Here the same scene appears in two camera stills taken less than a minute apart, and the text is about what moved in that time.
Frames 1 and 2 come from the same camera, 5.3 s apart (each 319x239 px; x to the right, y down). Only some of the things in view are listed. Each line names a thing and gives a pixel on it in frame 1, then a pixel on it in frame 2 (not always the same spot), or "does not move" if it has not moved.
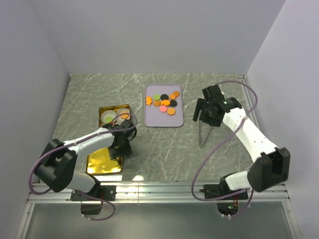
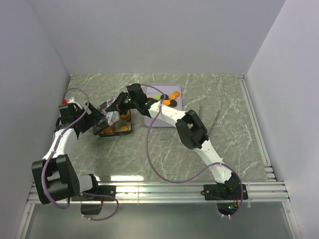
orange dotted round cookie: [124, 116] does not move
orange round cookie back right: [176, 93] does not move
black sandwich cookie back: [164, 96] does not move
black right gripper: [201, 105] -> [120, 102]
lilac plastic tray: [153, 117] does not move
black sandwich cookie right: [173, 103] does not move
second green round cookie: [156, 96] does not move
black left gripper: [126, 151] -> [94, 117]
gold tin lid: [99, 162] -> [112, 117]
